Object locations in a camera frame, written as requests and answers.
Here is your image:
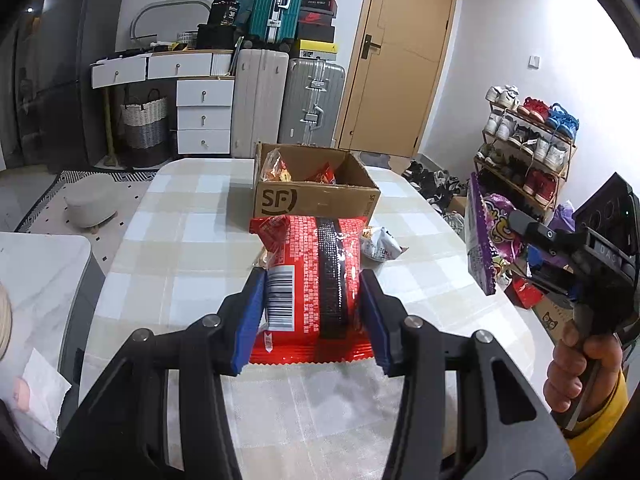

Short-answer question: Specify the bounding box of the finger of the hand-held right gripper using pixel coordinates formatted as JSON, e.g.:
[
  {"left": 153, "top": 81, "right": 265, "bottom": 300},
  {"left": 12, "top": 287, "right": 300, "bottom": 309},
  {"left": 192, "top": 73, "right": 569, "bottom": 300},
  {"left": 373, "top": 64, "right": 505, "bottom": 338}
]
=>
[
  {"left": 527, "top": 247, "right": 581, "bottom": 298},
  {"left": 509, "top": 210, "right": 588, "bottom": 256}
]

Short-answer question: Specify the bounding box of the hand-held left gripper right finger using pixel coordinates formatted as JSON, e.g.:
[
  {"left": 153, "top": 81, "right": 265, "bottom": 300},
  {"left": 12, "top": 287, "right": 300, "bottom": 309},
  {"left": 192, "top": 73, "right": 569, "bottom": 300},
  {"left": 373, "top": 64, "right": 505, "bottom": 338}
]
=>
[{"left": 359, "top": 269, "right": 558, "bottom": 480}]

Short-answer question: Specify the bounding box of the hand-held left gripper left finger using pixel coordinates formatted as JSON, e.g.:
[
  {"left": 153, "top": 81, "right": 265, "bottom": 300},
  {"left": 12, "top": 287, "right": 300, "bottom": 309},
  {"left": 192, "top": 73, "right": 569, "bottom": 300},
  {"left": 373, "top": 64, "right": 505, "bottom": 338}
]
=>
[{"left": 47, "top": 266, "right": 266, "bottom": 480}]

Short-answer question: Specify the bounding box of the purple snack bag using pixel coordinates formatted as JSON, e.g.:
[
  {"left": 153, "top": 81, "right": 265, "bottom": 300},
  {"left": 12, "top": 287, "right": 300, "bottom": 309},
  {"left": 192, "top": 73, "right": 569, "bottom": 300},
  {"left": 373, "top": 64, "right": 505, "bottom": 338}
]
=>
[{"left": 467, "top": 172, "right": 526, "bottom": 296}]

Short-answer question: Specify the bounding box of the white red snack bag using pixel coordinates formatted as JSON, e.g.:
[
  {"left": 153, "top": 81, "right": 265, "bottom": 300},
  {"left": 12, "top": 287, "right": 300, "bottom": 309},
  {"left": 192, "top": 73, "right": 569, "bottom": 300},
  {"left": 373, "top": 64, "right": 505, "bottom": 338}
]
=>
[{"left": 360, "top": 226, "right": 408, "bottom": 262}]

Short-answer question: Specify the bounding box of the red chip bag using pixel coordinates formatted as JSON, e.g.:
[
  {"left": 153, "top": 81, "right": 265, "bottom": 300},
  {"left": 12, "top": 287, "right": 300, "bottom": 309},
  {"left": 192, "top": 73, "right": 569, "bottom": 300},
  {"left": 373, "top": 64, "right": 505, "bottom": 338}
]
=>
[{"left": 249, "top": 214, "right": 377, "bottom": 365}]

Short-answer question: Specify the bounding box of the brown cardboard box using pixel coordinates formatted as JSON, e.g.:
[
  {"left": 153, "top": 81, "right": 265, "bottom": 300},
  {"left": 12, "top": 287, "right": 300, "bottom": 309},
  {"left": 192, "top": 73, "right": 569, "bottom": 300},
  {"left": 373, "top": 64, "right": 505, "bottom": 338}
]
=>
[{"left": 252, "top": 142, "right": 382, "bottom": 226}]

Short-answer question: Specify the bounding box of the red sausage packet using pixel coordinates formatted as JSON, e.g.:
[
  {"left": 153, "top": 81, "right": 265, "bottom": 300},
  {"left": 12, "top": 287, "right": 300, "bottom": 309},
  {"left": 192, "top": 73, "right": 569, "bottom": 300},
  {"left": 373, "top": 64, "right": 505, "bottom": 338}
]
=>
[{"left": 305, "top": 162, "right": 341, "bottom": 186}]

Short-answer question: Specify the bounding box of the orange bread packet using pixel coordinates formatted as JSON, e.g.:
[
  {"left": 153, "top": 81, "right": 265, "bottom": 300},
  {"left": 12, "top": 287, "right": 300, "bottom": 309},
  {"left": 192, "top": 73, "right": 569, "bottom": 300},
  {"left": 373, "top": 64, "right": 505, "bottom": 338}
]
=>
[{"left": 259, "top": 150, "right": 293, "bottom": 183}]

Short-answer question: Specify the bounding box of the person's right forearm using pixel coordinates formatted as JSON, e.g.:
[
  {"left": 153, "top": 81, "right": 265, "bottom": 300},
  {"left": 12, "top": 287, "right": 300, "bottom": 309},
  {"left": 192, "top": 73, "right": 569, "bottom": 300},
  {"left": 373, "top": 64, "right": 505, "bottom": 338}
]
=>
[{"left": 565, "top": 370, "right": 631, "bottom": 466}]

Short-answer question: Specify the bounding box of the person's right hand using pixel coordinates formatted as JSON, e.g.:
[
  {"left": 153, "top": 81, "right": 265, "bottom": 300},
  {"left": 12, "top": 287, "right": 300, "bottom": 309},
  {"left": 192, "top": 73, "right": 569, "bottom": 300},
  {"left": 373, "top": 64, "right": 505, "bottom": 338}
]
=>
[{"left": 546, "top": 321, "right": 623, "bottom": 413}]

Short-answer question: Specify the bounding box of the purple plastic bag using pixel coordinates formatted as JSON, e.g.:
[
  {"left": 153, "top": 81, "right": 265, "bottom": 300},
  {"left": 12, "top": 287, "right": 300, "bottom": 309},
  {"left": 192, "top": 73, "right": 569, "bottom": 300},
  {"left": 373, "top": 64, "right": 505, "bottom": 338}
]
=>
[{"left": 547, "top": 202, "right": 576, "bottom": 233}]

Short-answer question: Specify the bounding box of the small red carton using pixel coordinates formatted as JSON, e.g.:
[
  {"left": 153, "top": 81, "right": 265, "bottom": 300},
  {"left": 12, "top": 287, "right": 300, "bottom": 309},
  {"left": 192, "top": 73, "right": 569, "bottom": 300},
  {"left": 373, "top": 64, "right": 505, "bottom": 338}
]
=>
[{"left": 505, "top": 277, "right": 543, "bottom": 310}]

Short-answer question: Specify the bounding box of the printed brown carton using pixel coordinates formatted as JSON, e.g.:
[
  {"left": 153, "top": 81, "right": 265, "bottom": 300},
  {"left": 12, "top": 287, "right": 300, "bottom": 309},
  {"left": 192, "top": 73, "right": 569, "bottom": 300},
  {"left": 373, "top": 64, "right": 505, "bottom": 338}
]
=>
[{"left": 532, "top": 300, "right": 576, "bottom": 333}]

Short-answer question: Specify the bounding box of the wooden shoe rack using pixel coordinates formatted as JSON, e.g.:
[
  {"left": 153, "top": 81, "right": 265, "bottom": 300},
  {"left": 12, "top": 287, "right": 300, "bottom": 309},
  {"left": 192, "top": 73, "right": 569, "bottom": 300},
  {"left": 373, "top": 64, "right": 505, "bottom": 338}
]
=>
[{"left": 474, "top": 102, "right": 578, "bottom": 216}]

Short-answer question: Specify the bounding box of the shoe rack with shoes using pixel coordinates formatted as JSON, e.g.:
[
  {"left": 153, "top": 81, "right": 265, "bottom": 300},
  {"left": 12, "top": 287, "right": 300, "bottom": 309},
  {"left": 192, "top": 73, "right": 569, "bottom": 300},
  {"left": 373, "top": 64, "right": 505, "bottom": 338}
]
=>
[{"left": 477, "top": 85, "right": 580, "bottom": 206}]

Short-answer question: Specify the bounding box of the scattered shoe pile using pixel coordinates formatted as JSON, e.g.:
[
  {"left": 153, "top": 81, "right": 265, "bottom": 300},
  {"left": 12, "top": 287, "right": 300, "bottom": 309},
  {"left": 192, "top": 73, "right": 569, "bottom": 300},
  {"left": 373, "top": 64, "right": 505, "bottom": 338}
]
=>
[{"left": 402, "top": 160, "right": 468, "bottom": 216}]

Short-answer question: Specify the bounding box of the beige round stool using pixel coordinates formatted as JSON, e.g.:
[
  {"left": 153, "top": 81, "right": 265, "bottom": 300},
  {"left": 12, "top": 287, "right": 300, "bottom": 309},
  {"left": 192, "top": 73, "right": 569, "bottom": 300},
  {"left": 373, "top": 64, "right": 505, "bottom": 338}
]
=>
[{"left": 65, "top": 175, "right": 118, "bottom": 233}]

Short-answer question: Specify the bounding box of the white paper sheet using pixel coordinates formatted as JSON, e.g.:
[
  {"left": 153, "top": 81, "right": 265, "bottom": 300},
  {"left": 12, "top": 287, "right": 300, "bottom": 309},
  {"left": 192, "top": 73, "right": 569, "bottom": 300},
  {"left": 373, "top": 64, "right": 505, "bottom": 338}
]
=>
[{"left": 20, "top": 349, "right": 72, "bottom": 433}]

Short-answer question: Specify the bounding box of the beige suitcase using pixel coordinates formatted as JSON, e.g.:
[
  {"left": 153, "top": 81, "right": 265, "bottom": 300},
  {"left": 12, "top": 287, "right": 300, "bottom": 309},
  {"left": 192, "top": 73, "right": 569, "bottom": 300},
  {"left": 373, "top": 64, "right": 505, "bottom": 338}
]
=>
[{"left": 231, "top": 49, "right": 290, "bottom": 159}]

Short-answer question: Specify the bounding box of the silver suitcase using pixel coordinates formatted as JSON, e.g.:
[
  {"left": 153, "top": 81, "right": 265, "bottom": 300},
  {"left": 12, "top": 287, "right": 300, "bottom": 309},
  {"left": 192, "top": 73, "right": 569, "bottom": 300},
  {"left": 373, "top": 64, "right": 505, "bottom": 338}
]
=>
[{"left": 278, "top": 58, "right": 347, "bottom": 148}]

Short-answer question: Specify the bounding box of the woven laundry basket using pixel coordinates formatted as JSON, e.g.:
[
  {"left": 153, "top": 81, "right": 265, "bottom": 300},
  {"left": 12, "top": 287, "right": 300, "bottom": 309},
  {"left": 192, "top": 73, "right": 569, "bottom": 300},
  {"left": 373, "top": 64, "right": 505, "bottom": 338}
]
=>
[{"left": 119, "top": 89, "right": 170, "bottom": 150}]

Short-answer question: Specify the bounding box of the wooden door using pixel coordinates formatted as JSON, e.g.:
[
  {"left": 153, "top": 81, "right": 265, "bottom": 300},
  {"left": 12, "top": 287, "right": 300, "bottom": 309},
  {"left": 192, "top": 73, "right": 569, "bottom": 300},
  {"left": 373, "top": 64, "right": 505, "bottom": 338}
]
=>
[{"left": 334, "top": 0, "right": 460, "bottom": 160}]

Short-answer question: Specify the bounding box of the white desk with drawers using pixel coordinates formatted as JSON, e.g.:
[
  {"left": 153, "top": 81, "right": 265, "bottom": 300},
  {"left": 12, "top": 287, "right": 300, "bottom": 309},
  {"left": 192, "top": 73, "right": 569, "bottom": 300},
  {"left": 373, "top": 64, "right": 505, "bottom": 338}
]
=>
[{"left": 91, "top": 50, "right": 236, "bottom": 157}]

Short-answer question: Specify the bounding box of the patterned grey rug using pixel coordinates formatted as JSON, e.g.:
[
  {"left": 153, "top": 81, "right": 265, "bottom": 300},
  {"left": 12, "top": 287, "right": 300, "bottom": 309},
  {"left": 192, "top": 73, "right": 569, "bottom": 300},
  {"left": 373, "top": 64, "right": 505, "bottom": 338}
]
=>
[{"left": 15, "top": 170, "right": 161, "bottom": 261}]

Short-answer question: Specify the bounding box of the black yellow shoe box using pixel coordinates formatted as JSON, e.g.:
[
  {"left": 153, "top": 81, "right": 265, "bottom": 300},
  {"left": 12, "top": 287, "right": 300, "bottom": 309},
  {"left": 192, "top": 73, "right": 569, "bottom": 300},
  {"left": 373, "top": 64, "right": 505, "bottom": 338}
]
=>
[{"left": 291, "top": 40, "right": 339, "bottom": 60}]

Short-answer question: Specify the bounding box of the black storage box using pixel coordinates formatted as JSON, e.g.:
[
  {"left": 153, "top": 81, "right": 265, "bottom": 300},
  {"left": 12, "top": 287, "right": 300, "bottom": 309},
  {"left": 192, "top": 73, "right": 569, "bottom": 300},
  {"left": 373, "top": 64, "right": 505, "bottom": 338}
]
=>
[{"left": 196, "top": 24, "right": 238, "bottom": 51}]

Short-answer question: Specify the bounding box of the plain black shoe box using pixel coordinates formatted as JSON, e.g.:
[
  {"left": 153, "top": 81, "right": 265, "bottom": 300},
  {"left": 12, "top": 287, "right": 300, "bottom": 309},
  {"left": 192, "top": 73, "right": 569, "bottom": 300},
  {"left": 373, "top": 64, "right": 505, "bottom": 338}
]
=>
[{"left": 296, "top": 22, "right": 336, "bottom": 43}]

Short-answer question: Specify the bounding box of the dark grey fridge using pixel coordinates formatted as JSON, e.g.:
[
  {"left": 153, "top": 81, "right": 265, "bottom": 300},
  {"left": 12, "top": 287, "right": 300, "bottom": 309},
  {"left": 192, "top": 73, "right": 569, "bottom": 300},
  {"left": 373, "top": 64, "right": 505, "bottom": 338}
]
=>
[{"left": 10, "top": 0, "right": 126, "bottom": 168}]

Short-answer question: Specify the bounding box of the black labelled bag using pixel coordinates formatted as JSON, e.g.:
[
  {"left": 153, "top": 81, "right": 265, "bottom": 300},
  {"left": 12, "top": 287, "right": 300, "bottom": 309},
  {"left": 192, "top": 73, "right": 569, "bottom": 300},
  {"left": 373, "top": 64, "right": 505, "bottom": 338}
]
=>
[{"left": 210, "top": 0, "right": 241, "bottom": 27}]

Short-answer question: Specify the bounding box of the teal suitcase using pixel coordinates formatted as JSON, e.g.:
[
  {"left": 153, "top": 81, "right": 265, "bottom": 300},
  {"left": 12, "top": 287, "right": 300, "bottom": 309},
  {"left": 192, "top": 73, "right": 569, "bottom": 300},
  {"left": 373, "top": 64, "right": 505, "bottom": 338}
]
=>
[{"left": 248, "top": 0, "right": 310, "bottom": 45}]

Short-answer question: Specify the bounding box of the curved silver metal frame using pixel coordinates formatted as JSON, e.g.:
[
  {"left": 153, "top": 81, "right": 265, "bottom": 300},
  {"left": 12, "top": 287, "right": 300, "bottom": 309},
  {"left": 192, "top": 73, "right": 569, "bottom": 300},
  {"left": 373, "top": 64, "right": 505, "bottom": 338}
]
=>
[{"left": 130, "top": 0, "right": 211, "bottom": 41}]

